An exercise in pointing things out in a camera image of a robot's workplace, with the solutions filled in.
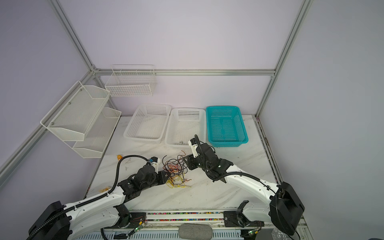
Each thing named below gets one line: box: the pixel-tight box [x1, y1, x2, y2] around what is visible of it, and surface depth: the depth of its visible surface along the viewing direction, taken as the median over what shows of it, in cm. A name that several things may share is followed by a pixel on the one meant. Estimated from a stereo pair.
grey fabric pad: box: [178, 223, 213, 240], surface depth 69 cm
